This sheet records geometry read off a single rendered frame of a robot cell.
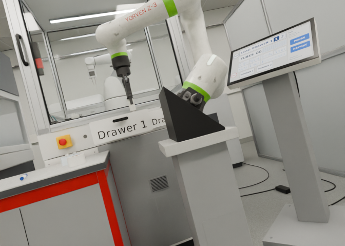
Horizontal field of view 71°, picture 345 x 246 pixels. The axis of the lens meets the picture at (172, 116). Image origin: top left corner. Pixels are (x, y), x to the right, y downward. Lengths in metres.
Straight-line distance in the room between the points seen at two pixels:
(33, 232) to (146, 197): 0.75
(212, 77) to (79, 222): 0.73
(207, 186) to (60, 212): 0.54
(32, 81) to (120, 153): 0.66
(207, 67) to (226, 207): 0.54
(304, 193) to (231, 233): 0.78
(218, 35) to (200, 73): 4.32
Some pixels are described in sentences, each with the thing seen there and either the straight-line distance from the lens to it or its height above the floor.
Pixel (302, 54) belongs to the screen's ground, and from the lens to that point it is 1.48.
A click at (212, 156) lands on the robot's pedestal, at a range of 0.93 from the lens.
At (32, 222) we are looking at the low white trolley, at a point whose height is 0.62.
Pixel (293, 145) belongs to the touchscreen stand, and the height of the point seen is 0.51.
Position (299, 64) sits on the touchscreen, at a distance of 1.45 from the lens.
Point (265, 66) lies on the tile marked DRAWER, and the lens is 1.52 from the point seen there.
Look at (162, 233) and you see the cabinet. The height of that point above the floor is 0.16.
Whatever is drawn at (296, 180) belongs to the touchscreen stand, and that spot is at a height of 0.30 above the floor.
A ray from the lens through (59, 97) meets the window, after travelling 1.60.
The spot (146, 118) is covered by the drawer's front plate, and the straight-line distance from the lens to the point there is 1.21.
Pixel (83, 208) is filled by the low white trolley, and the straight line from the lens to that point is 0.99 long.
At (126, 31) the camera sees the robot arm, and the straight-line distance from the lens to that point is 1.23.
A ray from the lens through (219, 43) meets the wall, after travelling 5.23.
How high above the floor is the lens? 0.85
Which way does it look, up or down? level
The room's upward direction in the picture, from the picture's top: 15 degrees counter-clockwise
